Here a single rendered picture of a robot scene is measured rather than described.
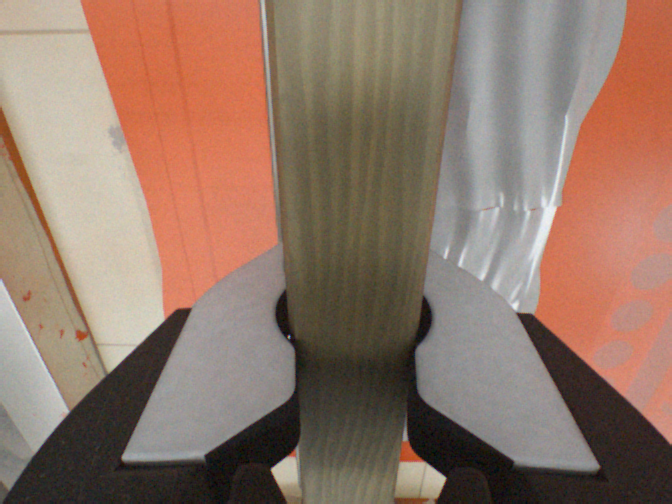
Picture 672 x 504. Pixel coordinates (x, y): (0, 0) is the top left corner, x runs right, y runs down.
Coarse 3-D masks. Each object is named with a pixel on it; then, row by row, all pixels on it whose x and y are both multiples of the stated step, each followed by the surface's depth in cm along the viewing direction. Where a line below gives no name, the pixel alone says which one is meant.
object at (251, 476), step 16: (256, 464) 5; (240, 480) 5; (256, 480) 5; (272, 480) 5; (448, 480) 5; (464, 480) 5; (480, 480) 5; (240, 496) 5; (256, 496) 5; (272, 496) 5; (448, 496) 5; (464, 496) 5; (480, 496) 5
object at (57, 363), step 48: (0, 144) 16; (0, 192) 16; (0, 240) 16; (48, 240) 18; (0, 288) 16; (48, 288) 18; (0, 336) 17; (48, 336) 18; (0, 384) 19; (48, 384) 19; (96, 384) 22; (48, 432) 21
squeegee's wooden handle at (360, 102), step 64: (320, 0) 5; (384, 0) 5; (448, 0) 5; (320, 64) 5; (384, 64) 5; (448, 64) 5; (320, 128) 6; (384, 128) 6; (320, 192) 6; (384, 192) 6; (320, 256) 7; (384, 256) 7; (320, 320) 7; (384, 320) 7; (320, 384) 8; (384, 384) 8; (320, 448) 10; (384, 448) 9
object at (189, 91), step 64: (128, 0) 14; (192, 0) 14; (256, 0) 14; (640, 0) 13; (128, 64) 15; (192, 64) 15; (256, 64) 15; (640, 64) 14; (128, 128) 16; (192, 128) 16; (256, 128) 16; (640, 128) 15; (192, 192) 17; (256, 192) 17; (576, 192) 17; (640, 192) 17
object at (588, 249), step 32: (160, 224) 18; (192, 224) 18; (224, 224) 18; (256, 224) 18; (576, 224) 18; (608, 224) 18; (640, 224) 18; (160, 256) 19; (192, 256) 19; (224, 256) 19; (256, 256) 19; (544, 256) 18; (576, 256) 18; (608, 256) 18; (192, 288) 20; (544, 288) 19; (576, 288) 19; (608, 288) 19; (544, 320) 20; (576, 320) 20; (576, 352) 21
